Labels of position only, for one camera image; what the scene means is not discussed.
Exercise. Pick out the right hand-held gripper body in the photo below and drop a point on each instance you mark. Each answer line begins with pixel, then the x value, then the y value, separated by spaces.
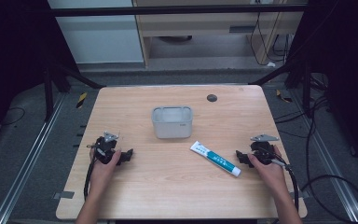
pixel 262 149

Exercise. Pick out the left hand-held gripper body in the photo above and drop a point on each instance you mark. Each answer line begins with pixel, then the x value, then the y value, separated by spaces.
pixel 105 149

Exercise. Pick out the person's left hand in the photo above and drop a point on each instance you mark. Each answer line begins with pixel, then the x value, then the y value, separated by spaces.
pixel 103 171

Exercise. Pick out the person's right hand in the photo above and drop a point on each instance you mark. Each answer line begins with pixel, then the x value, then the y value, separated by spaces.
pixel 270 174

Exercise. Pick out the white and teal toothpaste tube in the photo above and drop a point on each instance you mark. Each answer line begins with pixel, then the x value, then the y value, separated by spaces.
pixel 215 158

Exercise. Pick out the grey plastic container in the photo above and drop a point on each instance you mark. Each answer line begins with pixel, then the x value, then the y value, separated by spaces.
pixel 172 122

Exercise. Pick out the yellow and black tape strip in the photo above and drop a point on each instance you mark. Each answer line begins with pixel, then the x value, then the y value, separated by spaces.
pixel 81 100
pixel 282 96

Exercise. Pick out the grey tape piece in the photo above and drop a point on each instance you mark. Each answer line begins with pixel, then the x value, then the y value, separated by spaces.
pixel 63 195

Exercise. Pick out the round grey table grommet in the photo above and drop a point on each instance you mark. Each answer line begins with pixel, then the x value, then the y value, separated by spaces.
pixel 212 98

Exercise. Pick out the white cabinet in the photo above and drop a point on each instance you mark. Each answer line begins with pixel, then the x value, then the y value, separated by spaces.
pixel 99 40

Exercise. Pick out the aluminium floor rail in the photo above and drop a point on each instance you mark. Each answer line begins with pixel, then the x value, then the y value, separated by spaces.
pixel 332 168
pixel 28 161

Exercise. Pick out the black metal frame stand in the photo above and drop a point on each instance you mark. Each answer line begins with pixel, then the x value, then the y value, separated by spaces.
pixel 306 87
pixel 48 93

